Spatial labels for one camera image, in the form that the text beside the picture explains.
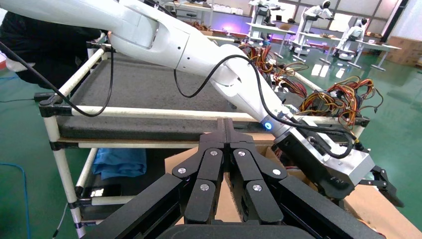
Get dark power supply tangled wires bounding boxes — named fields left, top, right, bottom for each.
left=297, top=76, right=385, bottom=131

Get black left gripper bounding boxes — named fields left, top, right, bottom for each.
left=274, top=133, right=405, bottom=209

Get grey foam mat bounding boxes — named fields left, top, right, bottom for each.
left=57, top=52, right=352, bottom=141

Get silver power supply with wires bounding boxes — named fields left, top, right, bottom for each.
left=273, top=61, right=310, bottom=100
left=239, top=43, right=278, bottom=72

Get white humanoid robot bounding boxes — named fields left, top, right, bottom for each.
left=249, top=0, right=281, bottom=45
left=298, top=0, right=335, bottom=55
left=334, top=17, right=368, bottom=62

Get blue floor cable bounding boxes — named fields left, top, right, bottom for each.
left=0, top=161, right=32, bottom=239

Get stacked brown cardboard boxes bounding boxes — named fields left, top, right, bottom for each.
left=386, top=35, right=422, bottom=67

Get black pillar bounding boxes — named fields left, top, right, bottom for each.
left=382, top=0, right=410, bottom=42

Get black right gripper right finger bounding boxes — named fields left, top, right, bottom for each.
left=226, top=118, right=385, bottom=239

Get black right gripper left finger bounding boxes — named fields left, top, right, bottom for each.
left=82, top=118, right=228, bottom=239

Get black torso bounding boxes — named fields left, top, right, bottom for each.
left=0, top=11, right=103, bottom=90

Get cardboard box with dividers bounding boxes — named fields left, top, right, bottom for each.
left=165, top=131, right=413, bottom=239

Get blue cloth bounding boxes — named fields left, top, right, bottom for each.
left=92, top=148, right=148, bottom=181

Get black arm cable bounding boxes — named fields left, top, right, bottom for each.
left=0, top=41, right=357, bottom=160

